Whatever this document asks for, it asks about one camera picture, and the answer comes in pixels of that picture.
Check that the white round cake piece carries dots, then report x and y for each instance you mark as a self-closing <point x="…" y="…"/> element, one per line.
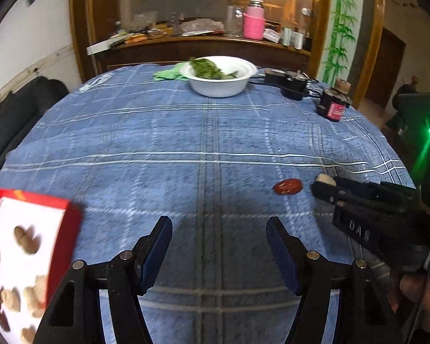
<point x="35" y="297"/>

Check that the white bowl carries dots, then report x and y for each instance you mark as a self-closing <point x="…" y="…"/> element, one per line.
<point x="222" y="88"/>

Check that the red box white inside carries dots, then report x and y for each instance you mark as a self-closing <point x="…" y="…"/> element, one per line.
<point x="55" y="223"/>

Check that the brown round fruit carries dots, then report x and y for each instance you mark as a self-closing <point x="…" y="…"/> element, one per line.
<point x="26" y="240"/>

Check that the green cloth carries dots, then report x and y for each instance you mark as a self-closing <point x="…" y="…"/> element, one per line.
<point x="171" y="74"/>

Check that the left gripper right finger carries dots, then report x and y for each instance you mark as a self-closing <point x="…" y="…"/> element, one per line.
<point x="364" y="314"/>

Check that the wooden cabinet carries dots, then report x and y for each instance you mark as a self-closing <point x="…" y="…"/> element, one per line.
<point x="326" y="39"/>

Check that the black jar red label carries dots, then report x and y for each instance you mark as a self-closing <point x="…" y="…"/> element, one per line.
<point x="334" y="101"/>

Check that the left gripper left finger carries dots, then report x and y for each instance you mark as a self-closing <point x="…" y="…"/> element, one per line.
<point x="74" y="313"/>

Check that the red date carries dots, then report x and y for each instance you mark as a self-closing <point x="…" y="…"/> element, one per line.
<point x="288" y="187"/>
<point x="4" y="323"/>

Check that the green leafy vegetables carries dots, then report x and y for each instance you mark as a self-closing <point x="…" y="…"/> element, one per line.
<point x="206" y="69"/>

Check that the right hand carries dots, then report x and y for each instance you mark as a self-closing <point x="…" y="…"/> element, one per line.
<point x="416" y="288"/>

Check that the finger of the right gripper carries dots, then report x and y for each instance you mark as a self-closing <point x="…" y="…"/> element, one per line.
<point x="333" y="194"/>
<point x="377" y="191"/>

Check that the black power adapter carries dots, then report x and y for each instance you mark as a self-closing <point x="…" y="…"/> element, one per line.
<point x="289" y="86"/>

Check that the small beige piece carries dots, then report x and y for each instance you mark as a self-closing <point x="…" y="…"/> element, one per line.
<point x="28" y="335"/>

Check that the white layered cake piece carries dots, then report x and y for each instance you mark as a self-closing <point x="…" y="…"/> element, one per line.
<point x="11" y="300"/>

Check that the blue plaid tablecloth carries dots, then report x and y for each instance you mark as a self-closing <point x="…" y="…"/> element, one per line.
<point x="131" y="150"/>

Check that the clear glass jar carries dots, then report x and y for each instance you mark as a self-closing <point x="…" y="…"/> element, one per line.
<point x="234" y="21"/>

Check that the black sofa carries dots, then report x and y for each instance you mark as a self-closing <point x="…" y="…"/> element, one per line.
<point x="21" y="110"/>

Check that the pink thermos bottle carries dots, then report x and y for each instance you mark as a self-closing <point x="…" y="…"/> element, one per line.
<point x="254" y="20"/>

